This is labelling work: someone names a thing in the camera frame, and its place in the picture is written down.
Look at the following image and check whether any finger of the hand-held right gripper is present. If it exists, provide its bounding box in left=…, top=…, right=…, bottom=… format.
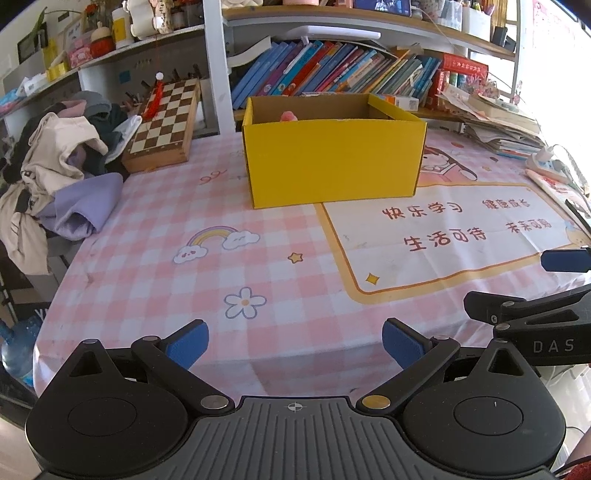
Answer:
left=540, top=248, right=591, bottom=273
left=463, top=284, right=591, bottom=335

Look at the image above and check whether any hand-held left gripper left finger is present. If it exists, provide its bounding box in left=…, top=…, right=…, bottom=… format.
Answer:
left=62, top=318, right=235, bottom=415

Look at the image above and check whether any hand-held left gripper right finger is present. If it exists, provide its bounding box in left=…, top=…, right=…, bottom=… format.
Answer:
left=358, top=318, right=532, bottom=414

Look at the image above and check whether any yellow cardboard box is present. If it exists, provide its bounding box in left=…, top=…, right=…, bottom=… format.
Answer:
left=242, top=92, right=428, bottom=209

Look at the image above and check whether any pink notebook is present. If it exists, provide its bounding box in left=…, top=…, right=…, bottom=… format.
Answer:
left=525, top=168, right=591, bottom=232

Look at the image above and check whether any white power strip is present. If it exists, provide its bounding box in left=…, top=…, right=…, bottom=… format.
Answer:
left=526, top=145, right=573, bottom=183

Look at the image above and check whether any stack of papers and books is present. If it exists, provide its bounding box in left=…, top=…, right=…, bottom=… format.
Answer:
left=438, top=80, right=546, bottom=160

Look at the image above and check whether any red book box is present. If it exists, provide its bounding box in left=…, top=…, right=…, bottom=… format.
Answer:
left=427, top=52, right=489, bottom=109

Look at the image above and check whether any pile of clothes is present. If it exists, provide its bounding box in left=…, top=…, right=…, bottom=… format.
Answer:
left=0, top=91, right=144, bottom=275

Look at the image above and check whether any wooden chessboard box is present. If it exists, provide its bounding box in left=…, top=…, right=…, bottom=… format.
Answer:
left=121, top=78, right=202, bottom=174

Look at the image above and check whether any small black box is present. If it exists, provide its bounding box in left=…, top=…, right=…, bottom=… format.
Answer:
left=492, top=25, right=517, bottom=51

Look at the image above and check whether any red tassel ornament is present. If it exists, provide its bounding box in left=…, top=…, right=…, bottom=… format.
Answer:
left=142, top=71, right=166, bottom=121

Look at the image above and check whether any white pen holder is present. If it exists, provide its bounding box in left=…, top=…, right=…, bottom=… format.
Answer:
left=462, top=4, right=491, bottom=40

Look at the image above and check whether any white bookshelf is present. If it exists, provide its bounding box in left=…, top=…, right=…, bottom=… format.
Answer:
left=0, top=0, right=518, bottom=134

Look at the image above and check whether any row of colourful books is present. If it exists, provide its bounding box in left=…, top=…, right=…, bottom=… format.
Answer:
left=231, top=41, right=441, bottom=112

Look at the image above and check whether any pink tissue box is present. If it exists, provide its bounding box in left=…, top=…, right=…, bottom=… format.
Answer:
left=67, top=39, right=93, bottom=68

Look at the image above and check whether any red and beige jar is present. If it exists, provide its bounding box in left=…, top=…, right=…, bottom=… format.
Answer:
left=90, top=25, right=115, bottom=58

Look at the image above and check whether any phone with lit screen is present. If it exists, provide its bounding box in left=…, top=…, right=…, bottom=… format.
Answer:
left=353, top=0, right=411, bottom=14

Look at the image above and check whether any white bottle yellow label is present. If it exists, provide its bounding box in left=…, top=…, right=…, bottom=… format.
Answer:
left=112, top=7, right=133, bottom=47

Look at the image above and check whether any white hanging ornament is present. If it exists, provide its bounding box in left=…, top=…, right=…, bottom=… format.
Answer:
left=127, top=0, right=171, bottom=40

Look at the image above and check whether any black picture frame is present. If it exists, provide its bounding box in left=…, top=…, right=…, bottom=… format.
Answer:
left=17, top=21, right=49, bottom=63

